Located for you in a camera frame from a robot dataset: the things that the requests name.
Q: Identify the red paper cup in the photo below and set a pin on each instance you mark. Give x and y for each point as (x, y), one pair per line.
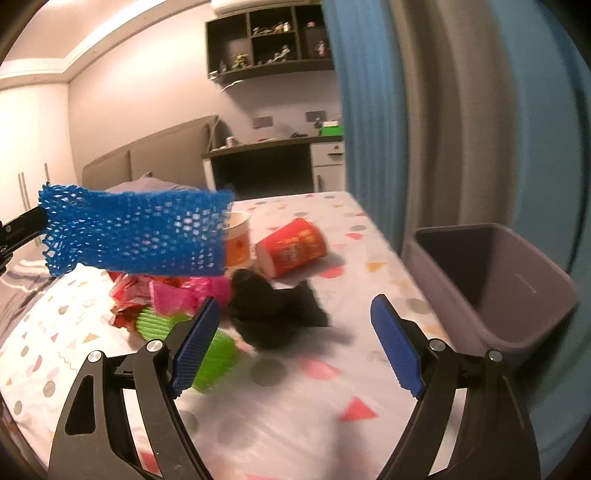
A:
(295, 244)

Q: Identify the pink plastic bag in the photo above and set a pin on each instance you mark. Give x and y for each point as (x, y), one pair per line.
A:
(175, 295)

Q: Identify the green box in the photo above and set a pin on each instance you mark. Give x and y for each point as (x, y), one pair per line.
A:
(331, 130)

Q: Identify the grey padded headboard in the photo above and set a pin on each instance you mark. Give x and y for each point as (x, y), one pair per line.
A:
(161, 152)

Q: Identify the patterned white tablecloth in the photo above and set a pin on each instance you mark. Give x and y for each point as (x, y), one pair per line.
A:
(300, 415)

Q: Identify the grey trash bin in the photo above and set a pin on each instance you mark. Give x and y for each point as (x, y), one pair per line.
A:
(531, 323)

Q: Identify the green ribbed foam sleeve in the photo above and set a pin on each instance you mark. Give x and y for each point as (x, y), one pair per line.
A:
(218, 360)

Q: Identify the blue and grey curtain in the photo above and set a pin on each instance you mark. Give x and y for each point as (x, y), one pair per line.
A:
(369, 115)

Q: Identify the red crumpled wrapper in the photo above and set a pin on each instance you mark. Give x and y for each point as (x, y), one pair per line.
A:
(129, 295)

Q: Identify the dark desk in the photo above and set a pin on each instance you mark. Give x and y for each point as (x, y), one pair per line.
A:
(258, 144)

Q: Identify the white drawer cabinet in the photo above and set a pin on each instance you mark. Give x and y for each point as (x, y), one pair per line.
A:
(328, 157)

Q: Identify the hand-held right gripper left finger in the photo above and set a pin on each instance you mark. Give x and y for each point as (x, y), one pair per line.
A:
(196, 342)

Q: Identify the black plastic bag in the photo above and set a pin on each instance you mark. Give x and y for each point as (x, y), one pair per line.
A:
(268, 314)

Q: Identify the blue foam net sleeve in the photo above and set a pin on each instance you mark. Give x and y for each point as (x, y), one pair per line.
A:
(138, 230)

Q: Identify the grey wall socket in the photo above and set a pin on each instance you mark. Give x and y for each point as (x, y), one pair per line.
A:
(262, 122)
(316, 116)

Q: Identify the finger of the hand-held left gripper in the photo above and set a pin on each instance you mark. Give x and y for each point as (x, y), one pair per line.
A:
(21, 229)

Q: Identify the row of small figurines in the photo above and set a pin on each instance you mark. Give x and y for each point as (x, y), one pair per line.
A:
(240, 60)

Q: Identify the orange and white paper cup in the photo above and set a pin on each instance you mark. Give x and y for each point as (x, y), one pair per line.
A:
(238, 244)

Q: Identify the dark wall shelf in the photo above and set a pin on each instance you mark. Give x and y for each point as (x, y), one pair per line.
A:
(240, 27)

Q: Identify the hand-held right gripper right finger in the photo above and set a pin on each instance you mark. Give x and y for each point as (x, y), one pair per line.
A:
(398, 350)

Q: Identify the white wardrobe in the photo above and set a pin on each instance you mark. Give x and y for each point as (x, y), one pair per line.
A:
(27, 138)

